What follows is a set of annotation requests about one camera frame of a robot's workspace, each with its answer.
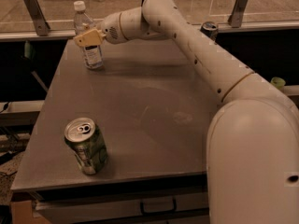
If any green soda can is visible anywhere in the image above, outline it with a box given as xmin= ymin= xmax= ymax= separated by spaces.
xmin=64 ymin=118 xmax=107 ymax=175

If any clear plastic tea bottle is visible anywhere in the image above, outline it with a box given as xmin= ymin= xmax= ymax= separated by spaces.
xmin=74 ymin=1 xmax=104 ymax=70

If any blue soda can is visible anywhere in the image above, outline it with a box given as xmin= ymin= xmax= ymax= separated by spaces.
xmin=200 ymin=21 xmax=219 ymax=40

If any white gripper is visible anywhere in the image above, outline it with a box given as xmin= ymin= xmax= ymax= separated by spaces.
xmin=74 ymin=12 xmax=127 ymax=47

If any grey drawer with black handle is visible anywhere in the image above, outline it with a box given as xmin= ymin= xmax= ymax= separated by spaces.
xmin=36 ymin=193 xmax=210 ymax=224

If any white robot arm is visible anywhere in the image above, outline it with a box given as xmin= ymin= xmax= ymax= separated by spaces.
xmin=75 ymin=0 xmax=299 ymax=224

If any metal rail bracket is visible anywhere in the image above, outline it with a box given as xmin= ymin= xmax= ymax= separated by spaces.
xmin=228 ymin=0 xmax=249 ymax=28
xmin=23 ymin=0 xmax=50 ymax=36

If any small green cup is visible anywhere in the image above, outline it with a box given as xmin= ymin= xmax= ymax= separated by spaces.
xmin=270 ymin=77 xmax=286 ymax=90

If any left metal rail bracket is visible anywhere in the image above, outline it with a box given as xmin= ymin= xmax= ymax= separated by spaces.
xmin=23 ymin=0 xmax=50 ymax=36

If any right metal rail bracket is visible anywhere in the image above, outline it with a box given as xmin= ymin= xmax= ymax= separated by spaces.
xmin=228 ymin=0 xmax=249 ymax=28

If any horizontal metal rail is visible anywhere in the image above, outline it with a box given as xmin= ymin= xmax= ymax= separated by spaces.
xmin=0 ymin=21 xmax=299 ymax=42

